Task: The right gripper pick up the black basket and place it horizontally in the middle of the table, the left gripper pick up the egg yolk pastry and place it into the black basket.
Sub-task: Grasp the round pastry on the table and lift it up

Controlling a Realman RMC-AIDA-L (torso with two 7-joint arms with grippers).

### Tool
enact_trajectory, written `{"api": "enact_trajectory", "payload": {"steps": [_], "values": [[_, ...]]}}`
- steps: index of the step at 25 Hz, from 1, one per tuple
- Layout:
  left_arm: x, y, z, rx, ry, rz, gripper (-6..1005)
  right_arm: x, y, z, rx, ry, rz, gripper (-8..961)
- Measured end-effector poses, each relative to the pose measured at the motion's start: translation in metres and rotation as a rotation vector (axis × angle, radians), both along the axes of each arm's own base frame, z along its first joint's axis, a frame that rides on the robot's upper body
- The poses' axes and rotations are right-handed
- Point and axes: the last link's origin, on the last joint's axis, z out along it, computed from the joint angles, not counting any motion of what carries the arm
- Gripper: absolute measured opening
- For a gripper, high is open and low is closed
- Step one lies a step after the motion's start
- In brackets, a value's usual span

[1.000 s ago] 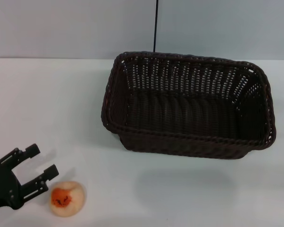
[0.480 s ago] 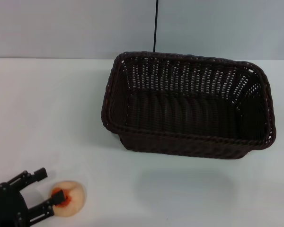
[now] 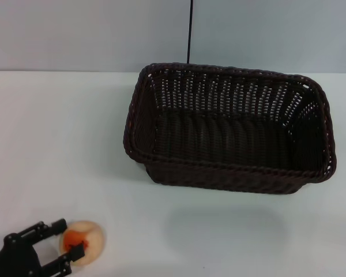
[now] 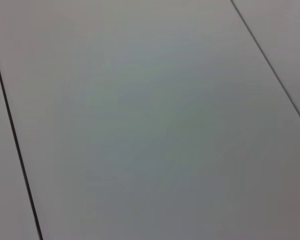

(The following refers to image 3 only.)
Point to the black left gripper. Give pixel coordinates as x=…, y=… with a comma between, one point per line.
x=15, y=259

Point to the dark brown woven basket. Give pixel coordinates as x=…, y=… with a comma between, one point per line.
x=219, y=138

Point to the black vertical wall strip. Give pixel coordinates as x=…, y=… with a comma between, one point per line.
x=189, y=29

